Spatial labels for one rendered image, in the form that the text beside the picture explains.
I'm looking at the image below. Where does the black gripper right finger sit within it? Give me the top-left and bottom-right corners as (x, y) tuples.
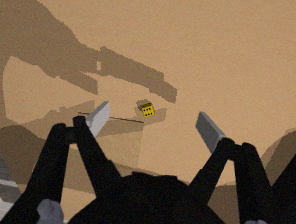
(169, 111), (288, 224)

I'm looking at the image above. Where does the tan square mat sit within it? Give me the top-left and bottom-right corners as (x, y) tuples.
(95, 117), (144, 170)

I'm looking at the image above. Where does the yellow die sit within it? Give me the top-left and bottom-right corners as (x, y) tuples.
(142, 103), (154, 117)

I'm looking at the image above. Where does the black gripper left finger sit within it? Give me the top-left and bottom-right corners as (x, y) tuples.
(0, 101), (142, 224)

